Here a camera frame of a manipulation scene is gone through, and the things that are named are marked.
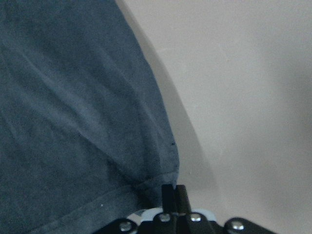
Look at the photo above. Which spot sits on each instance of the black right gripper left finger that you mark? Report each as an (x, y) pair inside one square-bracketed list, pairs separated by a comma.
[(168, 199)]

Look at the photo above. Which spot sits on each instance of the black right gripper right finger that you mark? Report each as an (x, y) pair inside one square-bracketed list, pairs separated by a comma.
[(182, 200)]

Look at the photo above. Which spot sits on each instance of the black t-shirt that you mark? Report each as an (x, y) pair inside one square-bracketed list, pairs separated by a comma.
[(84, 134)]

